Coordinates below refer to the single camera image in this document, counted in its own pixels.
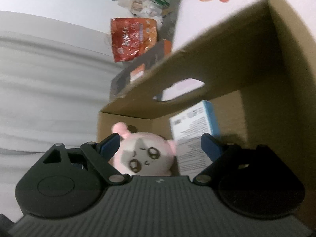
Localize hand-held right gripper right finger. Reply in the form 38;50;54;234
193;133;274;185

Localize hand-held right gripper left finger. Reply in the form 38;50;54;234
43;133;131;185

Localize pink white plush toy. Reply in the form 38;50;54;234
108;121;179;177

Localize brown cardboard box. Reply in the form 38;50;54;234
97;0;316;237

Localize white blue carton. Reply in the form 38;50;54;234
169;100;221;177

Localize dark box with orange label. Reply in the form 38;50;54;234
110;39;173;102

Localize red snack bag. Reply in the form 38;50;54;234
110;17;158;63

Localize pile of small bottles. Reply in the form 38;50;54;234
130;0;164;18

